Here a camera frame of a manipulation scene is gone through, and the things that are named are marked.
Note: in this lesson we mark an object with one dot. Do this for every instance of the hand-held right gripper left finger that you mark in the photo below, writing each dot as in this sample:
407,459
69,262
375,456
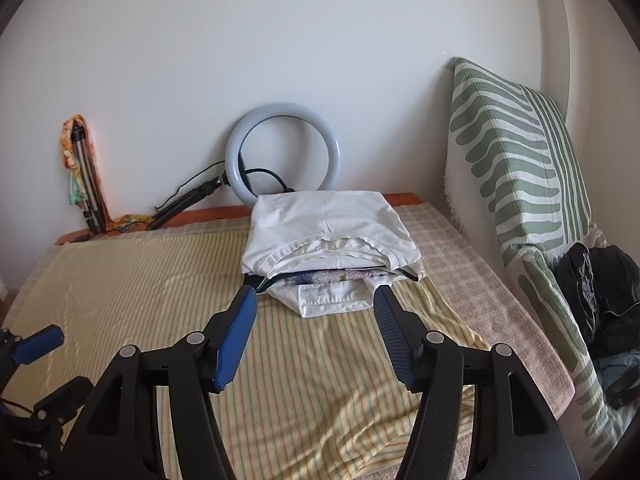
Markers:
235,340

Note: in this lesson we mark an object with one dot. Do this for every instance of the silver folded tripod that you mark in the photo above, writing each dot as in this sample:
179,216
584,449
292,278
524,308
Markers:
86,170

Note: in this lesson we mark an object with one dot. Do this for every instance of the yellow striped bed sheet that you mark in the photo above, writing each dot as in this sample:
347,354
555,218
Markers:
150,285

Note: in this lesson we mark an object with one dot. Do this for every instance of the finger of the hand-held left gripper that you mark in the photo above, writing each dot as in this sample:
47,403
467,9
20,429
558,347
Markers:
62,400
40,344

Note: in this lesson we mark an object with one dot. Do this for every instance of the white garment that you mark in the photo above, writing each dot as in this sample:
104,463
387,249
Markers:
325,300

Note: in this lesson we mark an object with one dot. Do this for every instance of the dark green patterned garment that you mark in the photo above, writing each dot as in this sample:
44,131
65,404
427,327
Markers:
340,275

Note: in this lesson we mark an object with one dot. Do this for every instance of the beige checkered blanket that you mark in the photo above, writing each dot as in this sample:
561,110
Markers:
475,280

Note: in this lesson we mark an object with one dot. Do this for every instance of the dark blue cloth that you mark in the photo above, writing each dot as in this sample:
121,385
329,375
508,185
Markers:
620,375

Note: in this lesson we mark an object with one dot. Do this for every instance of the black bag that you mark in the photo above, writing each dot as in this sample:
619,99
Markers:
585,285

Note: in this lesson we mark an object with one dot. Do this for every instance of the white t-shirt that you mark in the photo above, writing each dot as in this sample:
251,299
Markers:
325,220

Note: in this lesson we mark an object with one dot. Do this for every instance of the green striped covered cushion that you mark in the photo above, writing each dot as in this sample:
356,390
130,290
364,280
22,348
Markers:
510,160

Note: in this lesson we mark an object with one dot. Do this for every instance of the colourful floral cloth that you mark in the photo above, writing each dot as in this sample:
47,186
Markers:
75,192

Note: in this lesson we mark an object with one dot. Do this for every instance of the orange mattress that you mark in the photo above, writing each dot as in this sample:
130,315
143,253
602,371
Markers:
210,215

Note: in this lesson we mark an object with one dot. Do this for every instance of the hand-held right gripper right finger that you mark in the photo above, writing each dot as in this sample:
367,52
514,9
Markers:
395,330

